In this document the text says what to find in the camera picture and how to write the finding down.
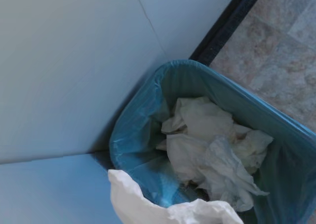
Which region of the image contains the trash bin with blue liner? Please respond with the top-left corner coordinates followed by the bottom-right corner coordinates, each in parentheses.
top-left (108, 59), bottom-right (316, 224)

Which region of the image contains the black baseboard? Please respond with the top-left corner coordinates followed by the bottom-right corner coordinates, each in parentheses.
top-left (190, 0), bottom-right (269, 67)

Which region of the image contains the discarded crumpled white tissue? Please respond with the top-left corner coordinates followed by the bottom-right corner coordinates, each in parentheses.
top-left (232, 124), bottom-right (275, 174)
top-left (156, 132), bottom-right (270, 212)
top-left (161, 96), bottom-right (236, 136)

